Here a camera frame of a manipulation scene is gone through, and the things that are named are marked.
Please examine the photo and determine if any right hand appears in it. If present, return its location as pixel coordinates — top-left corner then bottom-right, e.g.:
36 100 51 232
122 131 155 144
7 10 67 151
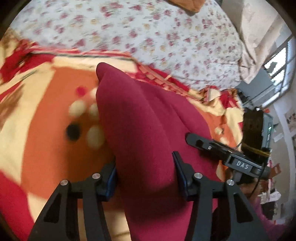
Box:
239 178 261 202

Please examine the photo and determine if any orange red cream love blanket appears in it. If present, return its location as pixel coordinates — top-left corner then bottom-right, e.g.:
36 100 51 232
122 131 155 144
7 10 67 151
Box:
1 30 243 240

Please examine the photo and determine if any beige curtain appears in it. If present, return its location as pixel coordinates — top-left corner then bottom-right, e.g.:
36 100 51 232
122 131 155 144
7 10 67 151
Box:
221 1 292 84

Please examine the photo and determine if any white floral quilt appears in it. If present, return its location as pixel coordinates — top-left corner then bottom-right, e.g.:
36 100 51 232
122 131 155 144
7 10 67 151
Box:
11 1 242 89

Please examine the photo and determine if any window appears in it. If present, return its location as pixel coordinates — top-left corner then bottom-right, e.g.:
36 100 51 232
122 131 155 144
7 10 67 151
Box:
261 35 295 108

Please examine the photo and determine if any brown checkered plush cushion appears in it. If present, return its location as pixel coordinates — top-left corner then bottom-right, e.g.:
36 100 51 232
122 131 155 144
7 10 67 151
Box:
169 0 205 13

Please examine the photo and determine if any dark red garment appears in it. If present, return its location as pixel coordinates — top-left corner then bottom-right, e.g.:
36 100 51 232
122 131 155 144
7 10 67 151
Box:
96 62 232 241

